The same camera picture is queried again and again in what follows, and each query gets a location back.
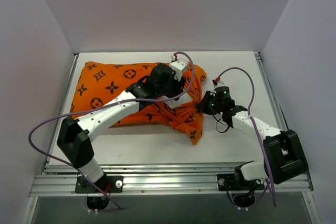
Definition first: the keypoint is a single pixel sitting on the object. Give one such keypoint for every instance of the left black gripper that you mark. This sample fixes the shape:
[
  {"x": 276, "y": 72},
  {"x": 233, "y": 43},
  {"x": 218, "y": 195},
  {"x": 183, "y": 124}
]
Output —
[{"x": 177, "y": 85}]

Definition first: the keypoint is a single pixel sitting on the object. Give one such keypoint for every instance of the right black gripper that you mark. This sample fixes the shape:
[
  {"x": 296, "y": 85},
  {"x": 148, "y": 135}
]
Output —
[{"x": 206, "y": 102}]

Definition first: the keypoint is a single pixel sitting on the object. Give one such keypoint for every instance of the orange patterned pillowcase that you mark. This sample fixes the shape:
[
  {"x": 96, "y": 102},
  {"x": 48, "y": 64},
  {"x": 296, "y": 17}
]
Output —
[{"x": 100, "y": 83}]

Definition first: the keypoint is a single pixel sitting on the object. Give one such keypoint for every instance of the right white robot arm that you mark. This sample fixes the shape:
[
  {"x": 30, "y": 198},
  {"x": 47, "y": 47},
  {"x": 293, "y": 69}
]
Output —
[{"x": 283, "y": 157}]

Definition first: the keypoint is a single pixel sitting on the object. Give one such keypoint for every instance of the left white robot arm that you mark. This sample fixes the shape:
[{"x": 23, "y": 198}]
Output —
[{"x": 76, "y": 135}]

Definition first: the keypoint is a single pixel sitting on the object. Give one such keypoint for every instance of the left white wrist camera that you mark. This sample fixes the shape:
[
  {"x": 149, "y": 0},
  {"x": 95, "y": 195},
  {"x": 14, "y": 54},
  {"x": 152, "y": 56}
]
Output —
[{"x": 179, "y": 66}]

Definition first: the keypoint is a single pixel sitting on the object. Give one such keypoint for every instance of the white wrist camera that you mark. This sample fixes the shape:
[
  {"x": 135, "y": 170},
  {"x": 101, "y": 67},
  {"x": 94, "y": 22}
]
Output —
[
  {"x": 179, "y": 66},
  {"x": 217, "y": 82}
]

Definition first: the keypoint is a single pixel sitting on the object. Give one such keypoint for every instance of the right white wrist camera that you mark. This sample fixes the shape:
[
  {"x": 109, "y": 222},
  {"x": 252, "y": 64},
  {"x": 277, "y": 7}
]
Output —
[{"x": 217, "y": 82}]

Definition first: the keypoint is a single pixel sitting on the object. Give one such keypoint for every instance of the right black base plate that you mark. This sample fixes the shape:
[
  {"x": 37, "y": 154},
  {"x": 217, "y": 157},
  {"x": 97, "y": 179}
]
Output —
[{"x": 231, "y": 183}]

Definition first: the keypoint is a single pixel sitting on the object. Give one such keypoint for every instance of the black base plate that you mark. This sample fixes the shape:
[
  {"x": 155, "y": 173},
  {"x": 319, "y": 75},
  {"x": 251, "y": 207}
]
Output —
[
  {"x": 231, "y": 183},
  {"x": 111, "y": 184}
]

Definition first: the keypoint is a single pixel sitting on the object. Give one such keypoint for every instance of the aluminium frame rail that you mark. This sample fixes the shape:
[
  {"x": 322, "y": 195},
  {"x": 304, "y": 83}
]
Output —
[{"x": 164, "y": 179}]

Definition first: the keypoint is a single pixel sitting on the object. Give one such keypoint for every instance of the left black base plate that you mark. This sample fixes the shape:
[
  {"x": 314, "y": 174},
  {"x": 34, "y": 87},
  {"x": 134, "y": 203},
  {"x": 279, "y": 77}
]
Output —
[{"x": 111, "y": 184}]

